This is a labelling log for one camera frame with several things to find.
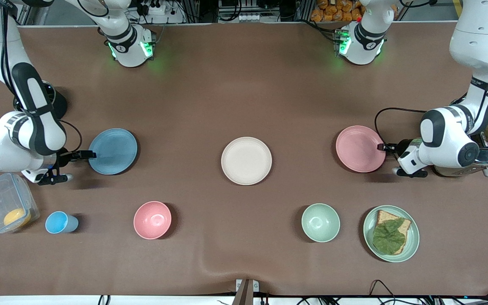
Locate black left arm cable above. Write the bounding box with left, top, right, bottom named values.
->
left=374, top=107, right=429, bottom=147

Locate metal table bracket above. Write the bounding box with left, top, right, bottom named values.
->
left=236, top=279, right=259, bottom=305

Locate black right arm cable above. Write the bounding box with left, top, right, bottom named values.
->
left=0, top=0, right=83, bottom=154

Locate pink bowl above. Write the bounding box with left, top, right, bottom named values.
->
left=133, top=201, right=172, bottom=240

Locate green lettuce leaf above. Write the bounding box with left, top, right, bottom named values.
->
left=372, top=218, right=406, bottom=255

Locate black looped cable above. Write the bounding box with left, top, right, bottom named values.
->
left=369, top=280, right=398, bottom=305

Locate brown table cloth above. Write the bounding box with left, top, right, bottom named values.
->
left=0, top=23, right=488, bottom=297

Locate blue plate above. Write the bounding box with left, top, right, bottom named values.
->
left=88, top=128, right=138, bottom=175

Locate black saucepan with blue handle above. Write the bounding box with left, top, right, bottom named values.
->
left=0, top=80, right=69, bottom=145

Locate blue plastic cup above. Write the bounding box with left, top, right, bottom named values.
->
left=45, top=211, right=79, bottom=234

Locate bag of bread rolls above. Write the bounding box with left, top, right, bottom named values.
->
left=311, top=0, right=365, bottom=22

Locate bread slice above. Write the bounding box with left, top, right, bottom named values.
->
left=375, top=210, right=412, bottom=255

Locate green plate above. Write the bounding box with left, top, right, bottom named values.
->
left=363, top=205, right=420, bottom=263

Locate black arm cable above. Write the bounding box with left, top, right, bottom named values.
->
left=0, top=0, right=83, bottom=154
left=374, top=107, right=429, bottom=147

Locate pink plate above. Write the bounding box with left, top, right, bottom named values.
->
left=335, top=125, right=386, bottom=173

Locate white power strip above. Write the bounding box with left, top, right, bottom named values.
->
left=140, top=0, right=172, bottom=16

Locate beige plate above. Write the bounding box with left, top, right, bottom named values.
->
left=221, top=136, right=273, bottom=186

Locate green bowl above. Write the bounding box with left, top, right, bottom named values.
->
left=301, top=203, right=341, bottom=243

